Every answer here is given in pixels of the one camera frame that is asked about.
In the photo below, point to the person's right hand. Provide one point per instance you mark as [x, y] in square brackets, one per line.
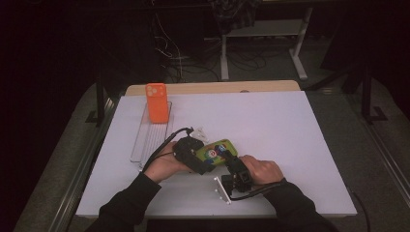
[264, 170]

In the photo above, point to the grey metal rail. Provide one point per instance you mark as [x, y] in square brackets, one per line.
[77, 180]
[386, 154]

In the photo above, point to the person's left hand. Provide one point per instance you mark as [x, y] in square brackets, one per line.
[164, 166]

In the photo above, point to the light wooden table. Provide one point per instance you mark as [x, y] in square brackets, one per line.
[209, 87]

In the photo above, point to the orange phone case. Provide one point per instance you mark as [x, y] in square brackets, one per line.
[157, 103]

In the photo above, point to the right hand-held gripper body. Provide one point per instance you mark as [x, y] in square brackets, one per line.
[240, 179]

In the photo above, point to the white table cover sheet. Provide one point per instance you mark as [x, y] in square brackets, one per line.
[274, 122]

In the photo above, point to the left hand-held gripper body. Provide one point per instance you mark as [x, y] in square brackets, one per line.
[187, 153]

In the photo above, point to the green cartoon print phone case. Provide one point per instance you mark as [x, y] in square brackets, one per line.
[211, 153]

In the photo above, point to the white metal desk frame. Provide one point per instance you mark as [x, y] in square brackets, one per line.
[267, 28]

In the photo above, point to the clear plastic rack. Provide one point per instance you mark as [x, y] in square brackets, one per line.
[151, 138]

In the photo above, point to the dark plaid cloth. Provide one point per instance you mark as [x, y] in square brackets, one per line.
[235, 13]

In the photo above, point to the black metal stand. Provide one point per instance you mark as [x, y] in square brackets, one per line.
[100, 103]
[366, 96]

